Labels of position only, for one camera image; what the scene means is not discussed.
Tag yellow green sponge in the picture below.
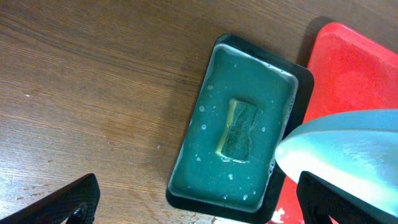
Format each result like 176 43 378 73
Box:
216 98 264 162

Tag red plastic tray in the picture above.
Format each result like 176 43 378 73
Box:
271 22 397 223

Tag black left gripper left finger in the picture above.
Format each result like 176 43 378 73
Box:
1 174 100 224

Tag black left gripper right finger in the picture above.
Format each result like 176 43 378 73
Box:
297 171 386 224

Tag light blue plate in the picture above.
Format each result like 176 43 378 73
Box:
275 109 397 217

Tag black water basin tray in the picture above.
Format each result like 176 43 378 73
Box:
166 34 314 223

